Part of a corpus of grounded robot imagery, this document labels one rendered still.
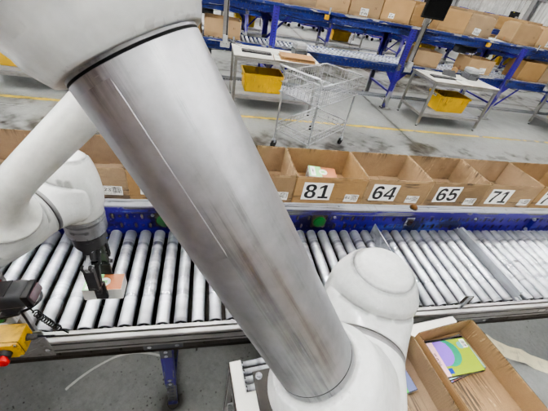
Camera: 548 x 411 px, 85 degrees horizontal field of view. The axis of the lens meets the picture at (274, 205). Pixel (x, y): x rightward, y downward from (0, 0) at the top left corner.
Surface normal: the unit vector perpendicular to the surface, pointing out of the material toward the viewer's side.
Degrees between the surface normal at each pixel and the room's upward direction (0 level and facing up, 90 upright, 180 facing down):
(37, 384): 0
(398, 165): 90
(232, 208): 65
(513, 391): 88
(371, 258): 5
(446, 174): 90
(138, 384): 0
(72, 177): 70
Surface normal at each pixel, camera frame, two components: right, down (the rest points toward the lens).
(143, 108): 0.09, 0.43
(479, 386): 0.19, -0.77
